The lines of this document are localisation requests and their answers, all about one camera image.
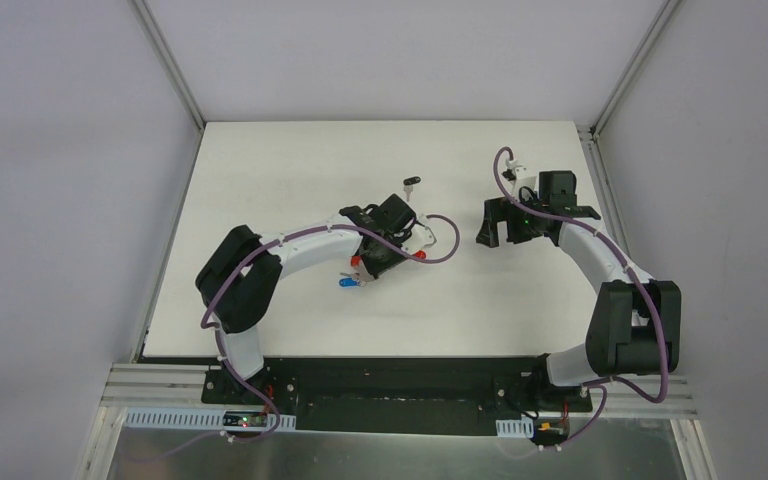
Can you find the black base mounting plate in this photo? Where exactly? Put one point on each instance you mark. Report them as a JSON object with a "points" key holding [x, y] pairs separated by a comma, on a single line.
{"points": [[435, 396]]}

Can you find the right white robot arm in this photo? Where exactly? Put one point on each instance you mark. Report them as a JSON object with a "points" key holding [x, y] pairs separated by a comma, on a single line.
{"points": [[633, 336]]}

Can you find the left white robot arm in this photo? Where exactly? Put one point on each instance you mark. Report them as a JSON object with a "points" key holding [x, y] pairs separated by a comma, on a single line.
{"points": [[253, 264]]}

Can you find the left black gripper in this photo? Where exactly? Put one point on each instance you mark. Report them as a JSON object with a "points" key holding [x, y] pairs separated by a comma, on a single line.
{"points": [[379, 258]]}

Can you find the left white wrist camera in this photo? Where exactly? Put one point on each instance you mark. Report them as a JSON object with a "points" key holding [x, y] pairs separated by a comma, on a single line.
{"points": [[421, 238]]}

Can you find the aluminium frame rail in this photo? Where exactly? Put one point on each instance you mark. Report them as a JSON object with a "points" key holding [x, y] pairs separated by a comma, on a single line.
{"points": [[164, 385]]}

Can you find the black-headed loose key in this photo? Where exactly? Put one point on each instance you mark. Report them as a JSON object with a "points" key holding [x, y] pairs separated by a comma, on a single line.
{"points": [[409, 185]]}

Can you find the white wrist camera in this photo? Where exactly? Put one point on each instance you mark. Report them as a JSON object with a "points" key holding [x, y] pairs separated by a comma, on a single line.
{"points": [[421, 238], [522, 173]]}

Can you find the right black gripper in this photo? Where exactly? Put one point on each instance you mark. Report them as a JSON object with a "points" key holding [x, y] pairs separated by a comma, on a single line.
{"points": [[499, 225]]}

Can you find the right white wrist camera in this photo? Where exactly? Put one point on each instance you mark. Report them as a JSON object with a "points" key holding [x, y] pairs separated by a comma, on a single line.
{"points": [[522, 173]]}

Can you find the keyring with coloured keys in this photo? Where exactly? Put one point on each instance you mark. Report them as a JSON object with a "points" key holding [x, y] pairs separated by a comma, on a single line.
{"points": [[355, 278]]}

